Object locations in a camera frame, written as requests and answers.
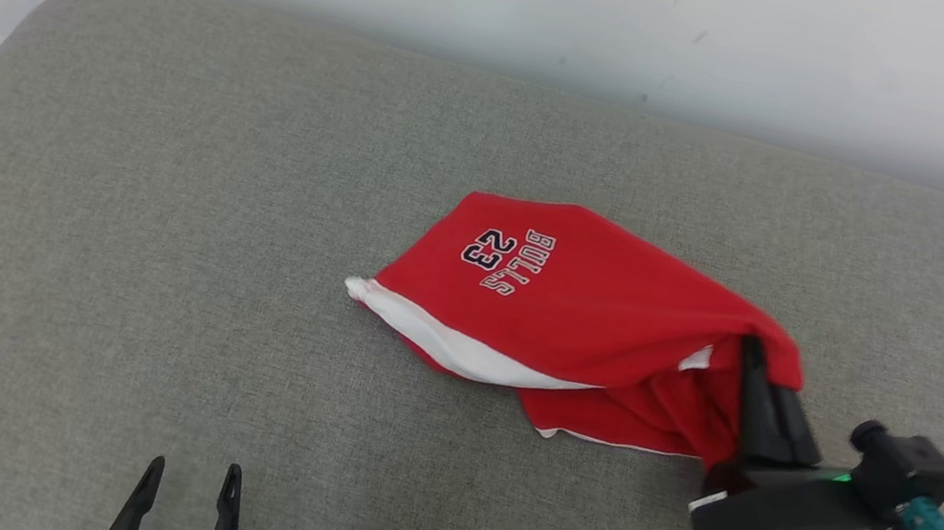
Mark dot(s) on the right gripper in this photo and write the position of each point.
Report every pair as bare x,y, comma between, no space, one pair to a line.
779,504

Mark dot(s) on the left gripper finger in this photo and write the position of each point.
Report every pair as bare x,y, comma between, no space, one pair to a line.
136,517
226,523

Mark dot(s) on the red basketball jersey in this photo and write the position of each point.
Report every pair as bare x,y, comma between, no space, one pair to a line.
599,317

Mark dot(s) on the grey fabric sofa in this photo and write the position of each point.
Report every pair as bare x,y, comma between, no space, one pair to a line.
239,263

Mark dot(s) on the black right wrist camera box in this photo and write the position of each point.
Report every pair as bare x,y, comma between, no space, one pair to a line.
911,474

